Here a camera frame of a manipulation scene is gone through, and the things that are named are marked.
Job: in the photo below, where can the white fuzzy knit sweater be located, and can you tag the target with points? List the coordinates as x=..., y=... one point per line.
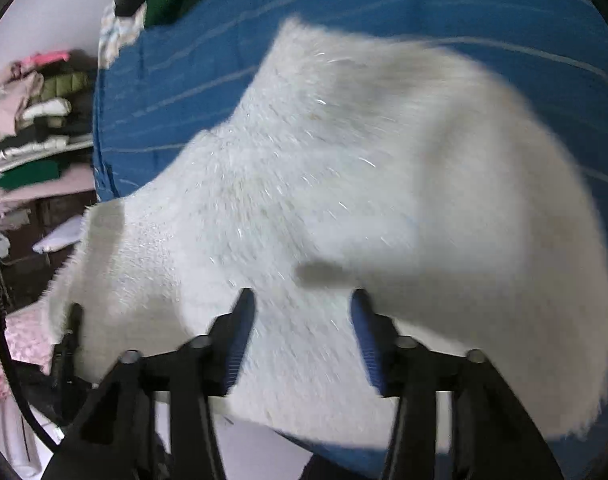
x=357, y=162

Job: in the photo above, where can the patterned multicolour quilt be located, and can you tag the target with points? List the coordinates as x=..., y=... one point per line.
x=117, y=33

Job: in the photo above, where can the pink floral fabric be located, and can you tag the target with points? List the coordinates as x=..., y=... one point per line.
x=27, y=342

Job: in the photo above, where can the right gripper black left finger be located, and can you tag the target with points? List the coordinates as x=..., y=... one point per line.
x=149, y=418

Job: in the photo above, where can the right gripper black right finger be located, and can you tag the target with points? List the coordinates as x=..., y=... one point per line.
x=491, y=434

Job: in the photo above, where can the stack of folded clothes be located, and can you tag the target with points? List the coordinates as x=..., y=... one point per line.
x=45, y=99

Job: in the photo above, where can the blue striped bed sheet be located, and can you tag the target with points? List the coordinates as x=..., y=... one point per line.
x=178, y=79

